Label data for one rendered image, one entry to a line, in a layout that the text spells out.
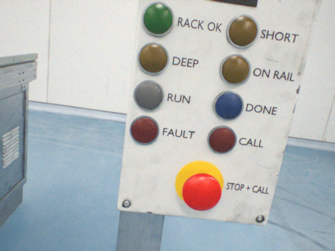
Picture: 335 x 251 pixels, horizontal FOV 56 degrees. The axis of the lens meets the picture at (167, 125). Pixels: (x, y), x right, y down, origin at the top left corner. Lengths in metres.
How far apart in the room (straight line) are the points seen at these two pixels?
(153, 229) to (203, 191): 0.15
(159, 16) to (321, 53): 3.98
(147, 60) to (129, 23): 3.62
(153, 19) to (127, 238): 0.29
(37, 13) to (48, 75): 0.73
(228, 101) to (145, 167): 0.11
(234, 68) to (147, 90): 0.09
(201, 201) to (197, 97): 0.10
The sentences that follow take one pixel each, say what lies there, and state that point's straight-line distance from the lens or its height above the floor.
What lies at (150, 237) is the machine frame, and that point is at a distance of 0.45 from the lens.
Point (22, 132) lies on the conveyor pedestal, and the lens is 1.94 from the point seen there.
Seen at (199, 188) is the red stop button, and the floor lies 0.93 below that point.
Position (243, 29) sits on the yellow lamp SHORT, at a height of 1.08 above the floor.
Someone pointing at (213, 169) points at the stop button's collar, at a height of 0.94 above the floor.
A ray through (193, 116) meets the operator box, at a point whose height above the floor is 0.99.
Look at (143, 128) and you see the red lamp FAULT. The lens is 0.31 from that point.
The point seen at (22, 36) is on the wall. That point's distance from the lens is 4.29.
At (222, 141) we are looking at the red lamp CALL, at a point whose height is 0.97.
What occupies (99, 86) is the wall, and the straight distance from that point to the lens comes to 4.02.
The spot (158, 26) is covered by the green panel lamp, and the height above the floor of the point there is 1.07.
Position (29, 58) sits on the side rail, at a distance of 1.79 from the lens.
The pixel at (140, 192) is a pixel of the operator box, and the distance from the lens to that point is 0.35.
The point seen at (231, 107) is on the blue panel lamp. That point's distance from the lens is 0.31.
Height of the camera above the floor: 1.06
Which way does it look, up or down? 15 degrees down
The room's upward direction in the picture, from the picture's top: 8 degrees clockwise
